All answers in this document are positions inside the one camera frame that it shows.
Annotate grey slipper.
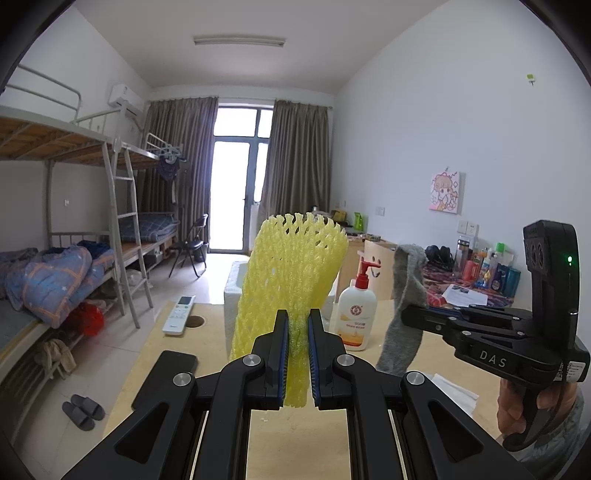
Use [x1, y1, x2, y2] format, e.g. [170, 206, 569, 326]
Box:
[70, 394, 106, 421]
[62, 401, 95, 432]

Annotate person's right hand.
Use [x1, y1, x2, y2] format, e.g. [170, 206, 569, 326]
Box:
[497, 375, 580, 439]

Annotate row of toiletry bottles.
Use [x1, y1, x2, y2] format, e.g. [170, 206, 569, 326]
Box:
[453, 235, 522, 298]

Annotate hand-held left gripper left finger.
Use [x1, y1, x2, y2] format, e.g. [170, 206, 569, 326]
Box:
[60, 309, 291, 480]

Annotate printed paper sheet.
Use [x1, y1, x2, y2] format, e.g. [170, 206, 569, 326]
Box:
[441, 284, 489, 306]

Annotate white air conditioner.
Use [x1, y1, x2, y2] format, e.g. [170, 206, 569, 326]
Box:
[108, 83, 144, 116]

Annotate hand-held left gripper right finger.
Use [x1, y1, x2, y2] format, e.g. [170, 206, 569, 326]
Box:
[309, 308, 536, 480]

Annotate metal bed ladder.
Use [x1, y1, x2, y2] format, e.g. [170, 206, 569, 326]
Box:
[102, 141, 153, 329]

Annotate black folding chair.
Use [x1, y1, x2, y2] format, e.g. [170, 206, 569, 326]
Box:
[168, 213, 209, 278]

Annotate wall poster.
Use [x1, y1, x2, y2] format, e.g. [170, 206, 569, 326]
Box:
[429, 171, 462, 215]

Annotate glass balcony door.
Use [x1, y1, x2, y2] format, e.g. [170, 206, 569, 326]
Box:
[210, 105, 274, 254]

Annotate white remote control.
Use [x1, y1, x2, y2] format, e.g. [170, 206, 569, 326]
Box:
[162, 295, 197, 336]

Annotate white foam box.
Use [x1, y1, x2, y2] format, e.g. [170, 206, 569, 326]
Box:
[223, 261, 342, 342]

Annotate beige clothes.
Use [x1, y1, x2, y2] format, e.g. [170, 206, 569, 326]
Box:
[34, 339, 77, 380]

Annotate desk with printed cloth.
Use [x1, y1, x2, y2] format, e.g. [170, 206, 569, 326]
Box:
[422, 258, 515, 310]

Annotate hanging dark clothes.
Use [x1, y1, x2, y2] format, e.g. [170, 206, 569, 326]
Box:
[157, 159, 181, 183]

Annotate blue plaid mattress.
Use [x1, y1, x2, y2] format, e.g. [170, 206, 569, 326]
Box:
[117, 213, 181, 243]

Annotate white lotion pump bottle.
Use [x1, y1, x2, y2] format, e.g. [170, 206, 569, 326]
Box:
[333, 257, 378, 352]

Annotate red plastic bag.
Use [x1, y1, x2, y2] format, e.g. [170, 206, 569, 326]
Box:
[62, 301, 105, 337]

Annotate person's right forearm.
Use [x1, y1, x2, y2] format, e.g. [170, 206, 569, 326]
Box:
[508, 397, 588, 480]

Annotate brown curtain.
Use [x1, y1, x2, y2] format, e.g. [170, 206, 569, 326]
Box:
[261, 99, 333, 222]
[139, 96, 219, 252]

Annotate wooden chair with smiley face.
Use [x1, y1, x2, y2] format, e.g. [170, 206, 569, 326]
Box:
[364, 240, 398, 301]

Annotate blue plaid quilt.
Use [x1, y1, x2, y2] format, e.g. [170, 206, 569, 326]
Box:
[0, 246, 116, 329]

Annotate black headphones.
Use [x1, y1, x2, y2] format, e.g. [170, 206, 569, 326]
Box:
[425, 246, 454, 271]

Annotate wooden desk with drawers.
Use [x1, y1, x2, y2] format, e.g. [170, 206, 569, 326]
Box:
[342, 228, 398, 296]

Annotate ceiling light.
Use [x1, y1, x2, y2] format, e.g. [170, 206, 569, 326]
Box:
[193, 34, 286, 47]

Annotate grey sock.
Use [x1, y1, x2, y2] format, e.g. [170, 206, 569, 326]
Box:
[376, 244, 430, 377]

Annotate white tissue packets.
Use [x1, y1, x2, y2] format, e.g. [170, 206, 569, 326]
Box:
[429, 373, 480, 418]

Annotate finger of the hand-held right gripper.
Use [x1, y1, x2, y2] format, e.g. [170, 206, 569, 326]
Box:
[401, 307, 467, 344]
[427, 304, 532, 329]

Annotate metal bunk bed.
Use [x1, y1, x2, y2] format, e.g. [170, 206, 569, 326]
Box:
[0, 65, 153, 439]
[122, 133, 183, 278]

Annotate yellow foam net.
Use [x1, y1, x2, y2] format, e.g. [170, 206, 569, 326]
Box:
[228, 212, 349, 409]

